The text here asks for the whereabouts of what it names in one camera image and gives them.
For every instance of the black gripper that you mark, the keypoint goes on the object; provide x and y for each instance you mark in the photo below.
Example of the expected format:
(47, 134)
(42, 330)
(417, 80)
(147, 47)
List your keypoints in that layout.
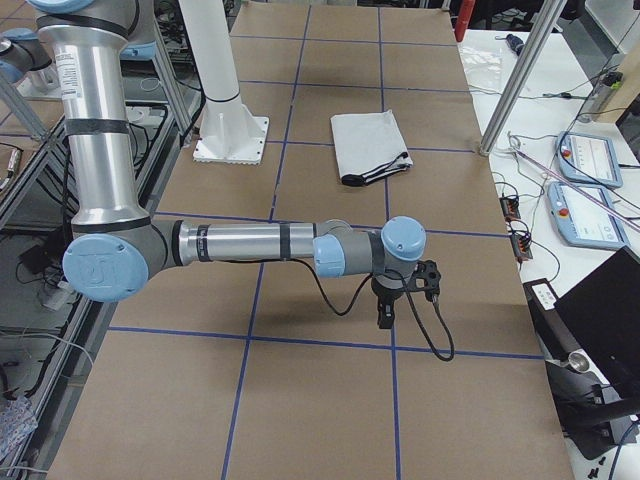
(385, 292)

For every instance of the grey cartoon print t-shirt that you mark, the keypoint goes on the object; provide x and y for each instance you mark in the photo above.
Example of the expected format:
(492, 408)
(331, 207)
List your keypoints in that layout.
(369, 147)

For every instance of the background silver blue robot arm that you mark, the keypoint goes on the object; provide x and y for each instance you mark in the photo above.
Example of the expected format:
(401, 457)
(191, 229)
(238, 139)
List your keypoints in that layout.
(22, 54)

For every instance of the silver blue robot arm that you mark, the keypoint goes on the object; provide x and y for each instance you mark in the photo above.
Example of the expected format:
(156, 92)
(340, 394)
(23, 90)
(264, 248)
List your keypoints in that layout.
(117, 246)

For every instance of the black laptop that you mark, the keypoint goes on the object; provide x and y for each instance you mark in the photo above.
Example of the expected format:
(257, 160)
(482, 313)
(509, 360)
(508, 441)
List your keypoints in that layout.
(602, 314)

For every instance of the near blue teach pendant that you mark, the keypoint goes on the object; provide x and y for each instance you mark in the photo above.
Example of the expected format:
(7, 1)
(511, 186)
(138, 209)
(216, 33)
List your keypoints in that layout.
(580, 217)

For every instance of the blue teach pendant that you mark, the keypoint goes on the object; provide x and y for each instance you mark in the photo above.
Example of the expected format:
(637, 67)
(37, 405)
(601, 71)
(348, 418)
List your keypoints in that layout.
(590, 157)
(580, 217)

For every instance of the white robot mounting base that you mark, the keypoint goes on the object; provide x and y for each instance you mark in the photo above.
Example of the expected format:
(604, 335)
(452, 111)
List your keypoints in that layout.
(228, 132)

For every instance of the black monitor stand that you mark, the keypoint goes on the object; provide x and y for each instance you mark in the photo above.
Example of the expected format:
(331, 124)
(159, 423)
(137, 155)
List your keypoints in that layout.
(592, 414)

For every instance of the far blue teach pendant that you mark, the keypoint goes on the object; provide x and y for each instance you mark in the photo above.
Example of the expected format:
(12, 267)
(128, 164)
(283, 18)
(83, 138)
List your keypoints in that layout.
(590, 157)

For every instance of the clear plastic bag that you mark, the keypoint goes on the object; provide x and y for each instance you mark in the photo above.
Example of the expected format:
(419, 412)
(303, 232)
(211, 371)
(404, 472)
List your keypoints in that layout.
(482, 68)

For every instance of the red fire extinguisher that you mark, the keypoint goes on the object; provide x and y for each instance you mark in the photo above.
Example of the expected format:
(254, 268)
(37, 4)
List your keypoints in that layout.
(464, 16)

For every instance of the patterned blue cloth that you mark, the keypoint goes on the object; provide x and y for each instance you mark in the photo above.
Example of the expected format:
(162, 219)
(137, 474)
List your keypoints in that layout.
(18, 421)

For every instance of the aluminium frame post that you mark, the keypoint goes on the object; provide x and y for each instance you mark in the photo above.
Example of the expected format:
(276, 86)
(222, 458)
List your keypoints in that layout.
(542, 29)

